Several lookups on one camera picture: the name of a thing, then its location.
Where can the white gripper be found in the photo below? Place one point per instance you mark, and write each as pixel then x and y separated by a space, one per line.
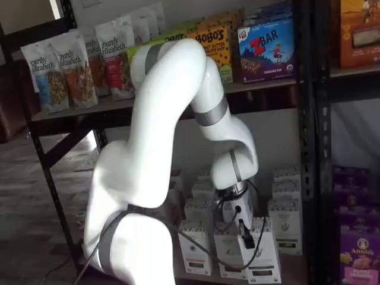
pixel 236 207

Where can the white box green strip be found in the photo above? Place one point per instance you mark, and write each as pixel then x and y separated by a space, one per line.
pixel 286 173
pixel 288 225
pixel 265 261
pixel 286 190

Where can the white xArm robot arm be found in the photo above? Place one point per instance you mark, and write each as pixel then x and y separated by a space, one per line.
pixel 154 118

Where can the white box pink strip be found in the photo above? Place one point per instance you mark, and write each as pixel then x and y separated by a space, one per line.
pixel 230 255

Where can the white box brown strip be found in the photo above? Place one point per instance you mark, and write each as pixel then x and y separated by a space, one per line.
pixel 194 246

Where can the white floral print box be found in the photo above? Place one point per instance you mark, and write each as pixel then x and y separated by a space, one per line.
pixel 196 210
pixel 203 190
pixel 205 175

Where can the purple Annie's box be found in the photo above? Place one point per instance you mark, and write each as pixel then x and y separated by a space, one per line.
pixel 359 255
pixel 350 184

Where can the blue Zbar box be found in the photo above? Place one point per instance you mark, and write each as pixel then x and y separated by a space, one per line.
pixel 267 53
pixel 270 13

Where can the orange Bobo's box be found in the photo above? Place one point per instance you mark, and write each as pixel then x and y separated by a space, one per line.
pixel 219 19
pixel 218 44

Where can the green Bobo's box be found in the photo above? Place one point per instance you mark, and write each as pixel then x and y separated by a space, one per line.
pixel 175 37

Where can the orange snack box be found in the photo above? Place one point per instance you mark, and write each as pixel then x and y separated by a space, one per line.
pixel 359 32

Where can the purely elizabeth bag red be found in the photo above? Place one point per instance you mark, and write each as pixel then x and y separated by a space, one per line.
pixel 115 59

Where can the purely elizabeth bag brown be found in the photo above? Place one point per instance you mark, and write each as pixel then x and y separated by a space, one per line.
pixel 95 59

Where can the purely elizabeth bag orange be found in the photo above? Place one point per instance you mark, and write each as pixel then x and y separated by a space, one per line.
pixel 77 74

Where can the white granola bag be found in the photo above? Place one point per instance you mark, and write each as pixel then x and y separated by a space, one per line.
pixel 141 26
pixel 157 17

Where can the purely elizabeth bag blue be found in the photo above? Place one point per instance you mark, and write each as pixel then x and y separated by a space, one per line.
pixel 44 80

